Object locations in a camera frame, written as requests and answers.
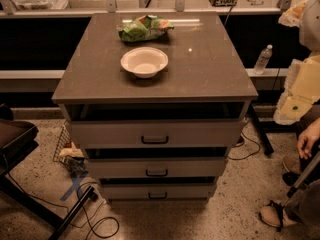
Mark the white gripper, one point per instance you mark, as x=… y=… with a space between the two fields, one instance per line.
x=310 y=27

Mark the person's bare hand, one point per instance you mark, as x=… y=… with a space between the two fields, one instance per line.
x=307 y=139

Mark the grey top drawer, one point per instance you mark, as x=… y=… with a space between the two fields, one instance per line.
x=146 y=125

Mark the grey drawer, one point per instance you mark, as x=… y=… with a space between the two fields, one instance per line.
x=156 y=162
x=158 y=188
x=146 y=125

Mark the white paper bowl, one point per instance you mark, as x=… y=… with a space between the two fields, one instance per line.
x=144 y=62

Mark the wire basket with items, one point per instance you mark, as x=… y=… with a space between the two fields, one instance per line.
x=67 y=154

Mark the clear plastic water bottle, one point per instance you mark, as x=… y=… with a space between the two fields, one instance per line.
x=263 y=60

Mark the black metal leg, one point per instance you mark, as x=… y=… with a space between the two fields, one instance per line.
x=70 y=216

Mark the grey drawer cabinet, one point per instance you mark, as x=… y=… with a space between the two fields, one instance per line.
x=203 y=66

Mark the tan shoe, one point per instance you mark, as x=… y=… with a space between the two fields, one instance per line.
x=274 y=215
x=291 y=164

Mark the black chair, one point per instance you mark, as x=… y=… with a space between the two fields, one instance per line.
x=17 y=140

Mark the grey bottom drawer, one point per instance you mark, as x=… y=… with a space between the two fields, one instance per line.
x=158 y=188

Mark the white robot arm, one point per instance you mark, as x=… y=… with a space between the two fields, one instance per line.
x=305 y=15

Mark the green chip bag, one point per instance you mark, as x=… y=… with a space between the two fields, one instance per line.
x=145 y=28

